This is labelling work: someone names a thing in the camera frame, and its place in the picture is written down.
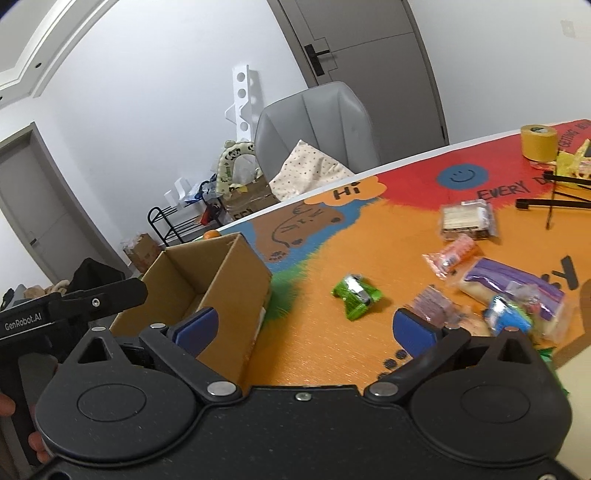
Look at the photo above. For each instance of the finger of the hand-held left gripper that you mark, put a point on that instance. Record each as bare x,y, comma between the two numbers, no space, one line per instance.
115,295

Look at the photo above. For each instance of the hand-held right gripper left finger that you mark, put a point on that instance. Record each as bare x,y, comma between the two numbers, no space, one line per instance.
198,327

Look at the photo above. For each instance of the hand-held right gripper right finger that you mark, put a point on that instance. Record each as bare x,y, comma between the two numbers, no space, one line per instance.
413,332

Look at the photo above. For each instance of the clear pink snack packet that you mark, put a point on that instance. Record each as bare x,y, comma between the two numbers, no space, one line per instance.
436,304

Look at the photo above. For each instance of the green snack packet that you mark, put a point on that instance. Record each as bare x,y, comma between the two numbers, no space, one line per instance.
355,295

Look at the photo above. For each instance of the blue snack packet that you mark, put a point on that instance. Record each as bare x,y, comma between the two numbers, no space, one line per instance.
505,314

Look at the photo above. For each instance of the purple snack packet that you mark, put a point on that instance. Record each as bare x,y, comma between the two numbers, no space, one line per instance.
498,277

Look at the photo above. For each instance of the person's left hand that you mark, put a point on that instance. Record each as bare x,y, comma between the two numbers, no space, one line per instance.
38,447

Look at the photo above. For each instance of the black bag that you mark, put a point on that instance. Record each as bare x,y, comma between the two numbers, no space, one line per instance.
97,274

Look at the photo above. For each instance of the small cardboard box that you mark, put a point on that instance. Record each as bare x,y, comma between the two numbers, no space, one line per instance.
143,251

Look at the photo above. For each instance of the orange pink snack packet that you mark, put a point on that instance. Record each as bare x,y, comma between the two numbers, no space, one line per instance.
455,254

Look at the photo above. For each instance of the colourful printed table mat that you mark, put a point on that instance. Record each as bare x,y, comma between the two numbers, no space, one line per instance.
323,346

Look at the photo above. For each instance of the black shoe rack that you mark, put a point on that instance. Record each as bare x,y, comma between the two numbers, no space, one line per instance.
175,226

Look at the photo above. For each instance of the orange fruit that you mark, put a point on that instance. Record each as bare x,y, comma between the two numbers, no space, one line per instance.
212,235

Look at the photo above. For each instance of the grey side door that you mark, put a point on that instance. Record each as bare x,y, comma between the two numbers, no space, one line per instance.
37,207

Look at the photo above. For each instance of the white box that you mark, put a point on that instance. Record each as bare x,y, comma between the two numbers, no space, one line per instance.
178,194

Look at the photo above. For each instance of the clear cracker packet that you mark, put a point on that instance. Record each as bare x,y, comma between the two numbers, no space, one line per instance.
461,219

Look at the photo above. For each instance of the brown printed cardboard box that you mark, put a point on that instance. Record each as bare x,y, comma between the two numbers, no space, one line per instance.
251,198

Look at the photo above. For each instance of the panda print neck pillow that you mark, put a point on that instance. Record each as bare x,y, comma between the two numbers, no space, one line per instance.
231,161

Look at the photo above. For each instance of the dotted beige cushion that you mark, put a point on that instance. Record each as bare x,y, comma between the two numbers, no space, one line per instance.
309,170

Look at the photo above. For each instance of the yellow tape roll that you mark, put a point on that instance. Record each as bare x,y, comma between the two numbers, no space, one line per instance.
540,143

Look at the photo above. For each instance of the grey chair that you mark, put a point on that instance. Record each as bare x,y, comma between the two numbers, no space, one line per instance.
323,120

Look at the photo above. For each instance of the yellow plastic bag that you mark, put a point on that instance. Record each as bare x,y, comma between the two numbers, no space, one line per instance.
570,161

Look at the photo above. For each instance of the white perforated stand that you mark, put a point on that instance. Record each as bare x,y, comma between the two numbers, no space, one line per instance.
242,92

